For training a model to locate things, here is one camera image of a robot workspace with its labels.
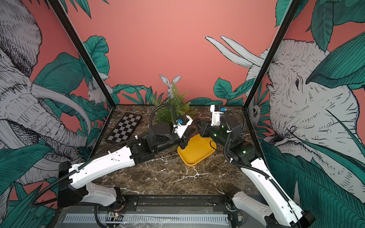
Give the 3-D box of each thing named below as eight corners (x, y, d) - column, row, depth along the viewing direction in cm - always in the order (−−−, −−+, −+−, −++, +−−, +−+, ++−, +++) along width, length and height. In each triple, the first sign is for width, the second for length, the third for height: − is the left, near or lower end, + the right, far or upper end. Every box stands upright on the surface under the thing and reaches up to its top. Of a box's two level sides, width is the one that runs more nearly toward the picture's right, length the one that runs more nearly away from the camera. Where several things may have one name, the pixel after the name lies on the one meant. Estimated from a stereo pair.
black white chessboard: (108, 140, 101) (106, 138, 98) (126, 114, 117) (125, 112, 114) (125, 144, 99) (124, 142, 96) (141, 118, 115) (140, 115, 112)
